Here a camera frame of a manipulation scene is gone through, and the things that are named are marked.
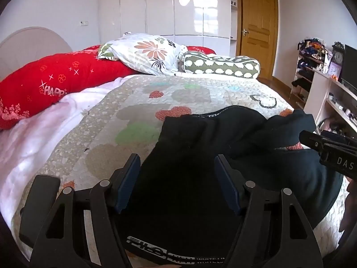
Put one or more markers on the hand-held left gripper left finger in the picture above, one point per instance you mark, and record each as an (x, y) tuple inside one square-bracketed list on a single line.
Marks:
[(128, 184)]

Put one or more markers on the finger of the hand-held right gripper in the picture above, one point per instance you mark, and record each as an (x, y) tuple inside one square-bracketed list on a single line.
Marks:
[(336, 139), (311, 140)]

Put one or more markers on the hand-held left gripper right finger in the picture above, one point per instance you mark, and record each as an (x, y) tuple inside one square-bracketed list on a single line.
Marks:
[(226, 185)]

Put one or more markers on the black pants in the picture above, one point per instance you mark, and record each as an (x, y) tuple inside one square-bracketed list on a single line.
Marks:
[(189, 173)]

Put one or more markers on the person's right hand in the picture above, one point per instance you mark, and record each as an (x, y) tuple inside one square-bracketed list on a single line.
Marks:
[(350, 217)]

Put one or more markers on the pale shelf desk unit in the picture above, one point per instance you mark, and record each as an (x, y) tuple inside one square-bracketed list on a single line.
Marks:
[(320, 95)]

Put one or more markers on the shoe rack with clothes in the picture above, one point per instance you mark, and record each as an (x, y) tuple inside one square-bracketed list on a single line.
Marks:
[(306, 64)]

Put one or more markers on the black monitor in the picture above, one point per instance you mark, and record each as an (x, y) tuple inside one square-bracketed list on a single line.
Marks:
[(350, 64)]

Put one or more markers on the quilted heart-print bedspread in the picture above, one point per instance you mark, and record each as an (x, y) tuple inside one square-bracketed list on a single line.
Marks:
[(117, 109)]

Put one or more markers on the ornate black clock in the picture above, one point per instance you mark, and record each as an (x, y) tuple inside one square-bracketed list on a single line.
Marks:
[(338, 55)]

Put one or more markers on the white bed sheet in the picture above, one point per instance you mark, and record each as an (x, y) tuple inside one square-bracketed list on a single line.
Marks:
[(36, 145)]

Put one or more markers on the green dotted bolster pillow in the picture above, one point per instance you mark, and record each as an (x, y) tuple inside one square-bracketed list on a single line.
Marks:
[(220, 65)]

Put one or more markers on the wooden door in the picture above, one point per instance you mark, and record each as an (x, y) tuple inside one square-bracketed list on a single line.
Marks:
[(259, 30)]

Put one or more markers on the red embroidered pillow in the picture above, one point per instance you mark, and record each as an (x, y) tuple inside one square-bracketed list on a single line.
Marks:
[(61, 81)]

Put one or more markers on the white floral pillow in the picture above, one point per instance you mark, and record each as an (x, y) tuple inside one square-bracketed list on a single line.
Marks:
[(147, 53)]

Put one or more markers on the rounded pale headboard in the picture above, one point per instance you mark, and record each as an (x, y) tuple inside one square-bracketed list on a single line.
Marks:
[(30, 44)]

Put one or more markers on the glossy white wardrobe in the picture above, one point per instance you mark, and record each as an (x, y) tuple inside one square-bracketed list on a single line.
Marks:
[(167, 8)]

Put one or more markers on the white wall switch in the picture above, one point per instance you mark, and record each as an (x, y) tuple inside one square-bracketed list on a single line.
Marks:
[(84, 23)]

